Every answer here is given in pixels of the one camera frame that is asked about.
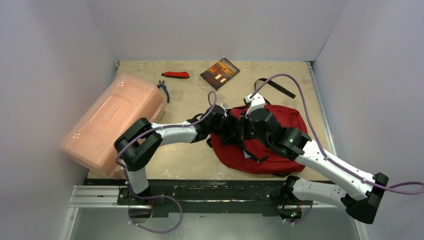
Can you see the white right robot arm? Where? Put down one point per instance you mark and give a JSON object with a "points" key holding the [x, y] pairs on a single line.
{"points": [[350, 188]]}

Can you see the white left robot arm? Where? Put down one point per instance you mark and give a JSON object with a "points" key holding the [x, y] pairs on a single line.
{"points": [[138, 144]]}

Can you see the dark brown book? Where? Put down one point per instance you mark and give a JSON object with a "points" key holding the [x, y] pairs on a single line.
{"points": [[220, 73]]}

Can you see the red student backpack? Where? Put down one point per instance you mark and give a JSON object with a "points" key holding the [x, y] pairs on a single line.
{"points": [[274, 160]]}

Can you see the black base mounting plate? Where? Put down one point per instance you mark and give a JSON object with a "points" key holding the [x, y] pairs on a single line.
{"points": [[163, 197]]}

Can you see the pink translucent plastic storage box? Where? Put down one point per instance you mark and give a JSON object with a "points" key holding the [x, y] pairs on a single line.
{"points": [[91, 141]]}

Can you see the light blue book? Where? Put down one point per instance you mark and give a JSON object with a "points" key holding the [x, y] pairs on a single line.
{"points": [[246, 155]]}

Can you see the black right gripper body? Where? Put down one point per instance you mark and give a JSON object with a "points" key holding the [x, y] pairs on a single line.
{"points": [[247, 127]]}

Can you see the blue handled pliers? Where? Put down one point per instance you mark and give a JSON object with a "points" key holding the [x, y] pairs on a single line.
{"points": [[161, 85]]}

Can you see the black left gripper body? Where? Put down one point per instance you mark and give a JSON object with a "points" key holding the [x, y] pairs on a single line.
{"points": [[224, 129]]}

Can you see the red utility knife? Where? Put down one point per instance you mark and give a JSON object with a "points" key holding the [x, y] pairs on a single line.
{"points": [[176, 75]]}

